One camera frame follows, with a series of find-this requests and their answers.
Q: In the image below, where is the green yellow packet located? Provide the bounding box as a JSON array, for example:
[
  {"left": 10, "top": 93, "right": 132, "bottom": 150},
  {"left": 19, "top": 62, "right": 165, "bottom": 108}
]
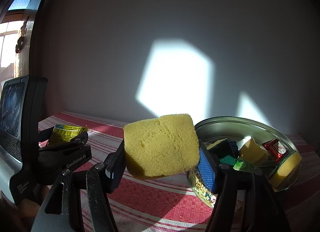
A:
[{"left": 233, "top": 157, "right": 257, "bottom": 174}]

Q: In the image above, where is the red striped tablecloth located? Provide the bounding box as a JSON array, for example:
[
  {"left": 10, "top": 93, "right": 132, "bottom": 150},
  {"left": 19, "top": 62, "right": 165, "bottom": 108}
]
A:
[{"left": 37, "top": 111, "right": 320, "bottom": 232}]

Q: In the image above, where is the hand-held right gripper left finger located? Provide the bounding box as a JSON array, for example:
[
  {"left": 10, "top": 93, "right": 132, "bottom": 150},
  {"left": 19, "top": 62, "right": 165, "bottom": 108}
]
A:
[{"left": 30, "top": 139, "right": 126, "bottom": 232}]

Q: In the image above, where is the yellow snack packet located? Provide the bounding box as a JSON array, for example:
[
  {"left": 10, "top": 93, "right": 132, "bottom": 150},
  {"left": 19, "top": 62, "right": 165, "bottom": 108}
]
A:
[{"left": 47, "top": 124, "right": 89, "bottom": 147}]

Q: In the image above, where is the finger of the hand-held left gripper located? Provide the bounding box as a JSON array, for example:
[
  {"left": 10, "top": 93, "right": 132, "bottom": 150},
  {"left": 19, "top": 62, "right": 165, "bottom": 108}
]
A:
[
  {"left": 39, "top": 131, "right": 90, "bottom": 154},
  {"left": 38, "top": 126, "right": 54, "bottom": 145}
]

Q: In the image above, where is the red snack packet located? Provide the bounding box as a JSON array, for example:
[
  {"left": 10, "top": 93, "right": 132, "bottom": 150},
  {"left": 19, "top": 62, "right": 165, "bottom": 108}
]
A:
[{"left": 262, "top": 139, "right": 288, "bottom": 162}]

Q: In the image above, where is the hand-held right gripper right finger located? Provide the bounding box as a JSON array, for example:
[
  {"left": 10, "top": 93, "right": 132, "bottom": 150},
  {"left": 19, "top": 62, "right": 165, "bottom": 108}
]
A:
[{"left": 198, "top": 146, "right": 292, "bottom": 232}]

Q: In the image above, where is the round metal cookie tin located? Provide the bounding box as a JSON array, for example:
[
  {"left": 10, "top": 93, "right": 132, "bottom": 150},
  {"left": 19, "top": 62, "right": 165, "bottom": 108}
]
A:
[{"left": 186, "top": 116, "right": 303, "bottom": 209}]

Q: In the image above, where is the hanging door ornament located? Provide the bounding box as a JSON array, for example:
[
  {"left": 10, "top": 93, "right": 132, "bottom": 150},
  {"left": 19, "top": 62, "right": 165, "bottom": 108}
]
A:
[{"left": 15, "top": 18, "right": 28, "bottom": 55}]

